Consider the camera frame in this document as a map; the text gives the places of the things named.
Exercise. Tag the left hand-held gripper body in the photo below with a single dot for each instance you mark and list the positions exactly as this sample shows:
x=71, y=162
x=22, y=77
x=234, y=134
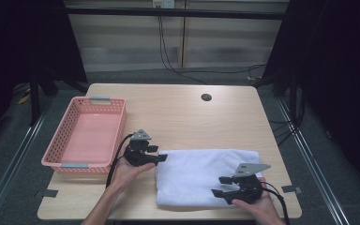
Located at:
x=137, y=154

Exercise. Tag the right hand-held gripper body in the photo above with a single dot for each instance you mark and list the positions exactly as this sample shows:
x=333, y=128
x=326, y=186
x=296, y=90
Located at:
x=247, y=187

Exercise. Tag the white cat print towel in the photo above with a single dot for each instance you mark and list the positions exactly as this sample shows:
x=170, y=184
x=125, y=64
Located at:
x=193, y=175

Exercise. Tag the pink plastic basket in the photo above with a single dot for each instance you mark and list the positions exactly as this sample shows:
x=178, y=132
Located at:
x=90, y=137

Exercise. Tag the person's left hand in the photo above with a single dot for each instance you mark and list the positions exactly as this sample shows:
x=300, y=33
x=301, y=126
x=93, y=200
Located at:
x=126, y=175

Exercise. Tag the person's right hand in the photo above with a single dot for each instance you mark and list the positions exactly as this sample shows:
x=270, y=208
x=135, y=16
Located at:
x=265, y=209

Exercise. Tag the grey tape piece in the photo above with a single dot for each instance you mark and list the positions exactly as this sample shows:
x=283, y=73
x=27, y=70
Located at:
x=292, y=189
x=46, y=193

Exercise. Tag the round black table grommet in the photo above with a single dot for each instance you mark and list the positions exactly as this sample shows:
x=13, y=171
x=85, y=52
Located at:
x=206, y=97

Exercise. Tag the black metal stand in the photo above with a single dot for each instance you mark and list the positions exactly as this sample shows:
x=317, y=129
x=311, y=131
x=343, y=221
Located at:
x=293, y=93
x=35, y=93

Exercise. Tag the yellow floor object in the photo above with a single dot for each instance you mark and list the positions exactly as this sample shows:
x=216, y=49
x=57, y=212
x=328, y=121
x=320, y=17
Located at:
x=24, y=99

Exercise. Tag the black horizontal bar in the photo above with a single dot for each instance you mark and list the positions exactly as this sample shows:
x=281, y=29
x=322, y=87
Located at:
x=175, y=13

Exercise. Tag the dark curtain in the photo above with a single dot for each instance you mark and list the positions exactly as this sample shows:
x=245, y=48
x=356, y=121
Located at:
x=340, y=78
x=18, y=40

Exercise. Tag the metal floor rail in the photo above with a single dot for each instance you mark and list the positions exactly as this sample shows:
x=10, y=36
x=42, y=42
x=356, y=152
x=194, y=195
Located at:
x=312, y=162
x=15, y=156

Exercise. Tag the white wall power outlet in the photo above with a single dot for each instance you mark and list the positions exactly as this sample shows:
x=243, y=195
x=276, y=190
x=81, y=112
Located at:
x=164, y=3

